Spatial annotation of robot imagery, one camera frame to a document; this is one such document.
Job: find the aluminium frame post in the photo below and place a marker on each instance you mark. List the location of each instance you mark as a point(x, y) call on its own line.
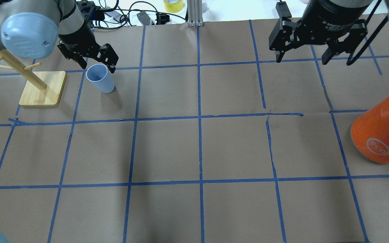
point(195, 14)

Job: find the light blue plastic cup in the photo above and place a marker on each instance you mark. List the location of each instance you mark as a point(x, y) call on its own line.
point(100, 77)

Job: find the black power adapter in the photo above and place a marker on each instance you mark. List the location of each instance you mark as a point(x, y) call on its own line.
point(145, 19)

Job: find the orange bin with grey lid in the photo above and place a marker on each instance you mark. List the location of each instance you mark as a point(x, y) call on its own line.
point(370, 133)

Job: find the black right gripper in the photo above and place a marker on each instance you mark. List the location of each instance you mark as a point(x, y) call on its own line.
point(335, 17)

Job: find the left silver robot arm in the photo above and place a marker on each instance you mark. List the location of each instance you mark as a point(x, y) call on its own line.
point(33, 28)

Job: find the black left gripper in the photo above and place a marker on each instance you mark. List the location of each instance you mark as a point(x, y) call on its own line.
point(78, 36)

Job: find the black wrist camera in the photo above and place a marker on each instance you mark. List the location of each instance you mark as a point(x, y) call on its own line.
point(90, 11)

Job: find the yellow tape roll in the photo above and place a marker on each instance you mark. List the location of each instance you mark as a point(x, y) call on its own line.
point(173, 6)

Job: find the wooden mug tree stand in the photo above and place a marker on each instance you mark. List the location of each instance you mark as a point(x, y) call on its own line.
point(42, 88)

